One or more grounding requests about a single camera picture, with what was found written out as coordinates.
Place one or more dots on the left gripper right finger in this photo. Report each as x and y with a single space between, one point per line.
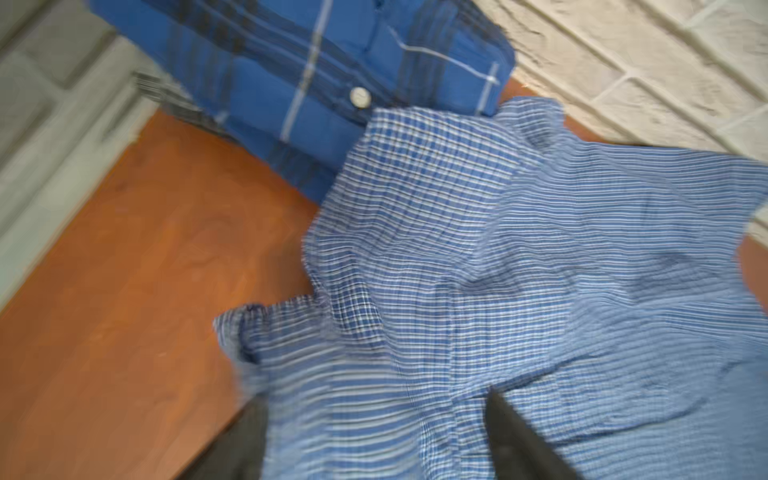
516 450

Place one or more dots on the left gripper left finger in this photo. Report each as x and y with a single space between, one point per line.
237 453

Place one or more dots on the blue small-check shirt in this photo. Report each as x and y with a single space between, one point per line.
594 286

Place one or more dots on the folded dark blue plaid shirt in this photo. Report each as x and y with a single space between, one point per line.
296 82

